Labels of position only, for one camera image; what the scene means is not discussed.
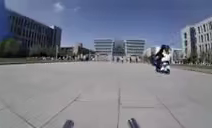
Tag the pale grid-window building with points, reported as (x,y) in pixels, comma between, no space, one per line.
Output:
(202,38)

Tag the robot's own part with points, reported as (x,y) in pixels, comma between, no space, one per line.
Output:
(68,124)
(133,123)

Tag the low brown building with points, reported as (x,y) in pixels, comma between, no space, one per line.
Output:
(75,50)

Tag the dark glass building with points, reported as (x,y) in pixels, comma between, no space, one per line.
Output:
(27,33)

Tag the group of people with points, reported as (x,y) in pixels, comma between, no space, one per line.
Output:
(125,59)

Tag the white striped building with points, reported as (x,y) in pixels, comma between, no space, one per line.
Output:
(119,47)

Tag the row of trees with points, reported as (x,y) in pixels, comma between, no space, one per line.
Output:
(14,49)
(202,57)

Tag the grey paved plaza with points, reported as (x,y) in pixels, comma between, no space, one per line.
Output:
(104,83)

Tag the pole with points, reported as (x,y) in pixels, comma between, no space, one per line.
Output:
(56,51)

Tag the person on scooter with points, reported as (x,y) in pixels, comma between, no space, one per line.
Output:
(162,60)

